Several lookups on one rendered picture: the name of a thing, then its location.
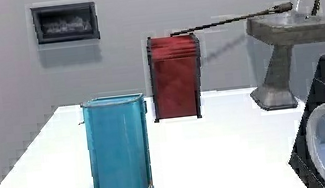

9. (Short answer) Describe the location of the blue trash can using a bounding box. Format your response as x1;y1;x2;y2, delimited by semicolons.
76;92;156;188

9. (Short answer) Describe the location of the red laundry hamper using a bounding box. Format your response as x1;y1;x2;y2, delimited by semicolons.
144;31;207;124

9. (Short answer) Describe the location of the long dark scrub brush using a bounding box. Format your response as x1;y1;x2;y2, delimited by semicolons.
167;1;296;38

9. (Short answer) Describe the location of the black sink faucet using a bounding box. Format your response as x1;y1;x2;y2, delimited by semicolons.
297;0;323;18

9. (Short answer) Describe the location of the black framed wall picture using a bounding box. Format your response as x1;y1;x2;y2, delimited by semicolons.
30;0;101;47

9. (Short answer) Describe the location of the grey pedestal sink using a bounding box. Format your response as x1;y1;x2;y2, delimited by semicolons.
241;6;325;114

